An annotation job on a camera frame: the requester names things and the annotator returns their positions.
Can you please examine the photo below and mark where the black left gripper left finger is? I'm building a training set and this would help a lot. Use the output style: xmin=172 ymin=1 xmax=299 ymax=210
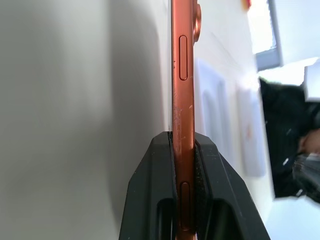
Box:
xmin=116 ymin=130 xmax=180 ymax=240

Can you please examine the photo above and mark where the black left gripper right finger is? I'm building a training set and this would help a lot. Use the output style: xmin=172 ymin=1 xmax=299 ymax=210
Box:
xmin=192 ymin=138 xmax=272 ymax=240

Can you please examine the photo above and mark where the orange smartphone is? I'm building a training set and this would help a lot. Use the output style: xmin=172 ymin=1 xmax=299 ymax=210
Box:
xmin=170 ymin=0 xmax=204 ymax=240

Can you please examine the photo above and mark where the white phone box lid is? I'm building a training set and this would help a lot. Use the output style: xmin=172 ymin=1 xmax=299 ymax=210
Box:
xmin=236 ymin=86 xmax=268 ymax=178

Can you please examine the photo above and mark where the white phone box base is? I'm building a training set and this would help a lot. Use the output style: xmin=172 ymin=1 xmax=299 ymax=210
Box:
xmin=193 ymin=57 xmax=240 ymax=161

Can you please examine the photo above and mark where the person in black clothing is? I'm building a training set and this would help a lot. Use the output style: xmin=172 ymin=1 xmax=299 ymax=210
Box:
xmin=258 ymin=76 xmax=320 ymax=201

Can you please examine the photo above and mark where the white rectangular object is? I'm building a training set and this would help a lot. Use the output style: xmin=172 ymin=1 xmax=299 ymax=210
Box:
xmin=301 ymin=56 xmax=320 ymax=104

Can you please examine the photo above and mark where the red and yellow object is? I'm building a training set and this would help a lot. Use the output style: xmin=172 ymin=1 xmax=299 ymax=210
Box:
xmin=239 ymin=0 xmax=254 ymax=11

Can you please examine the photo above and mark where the grey window frame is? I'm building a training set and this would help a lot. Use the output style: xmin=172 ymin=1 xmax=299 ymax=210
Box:
xmin=253 ymin=0 xmax=320 ymax=69

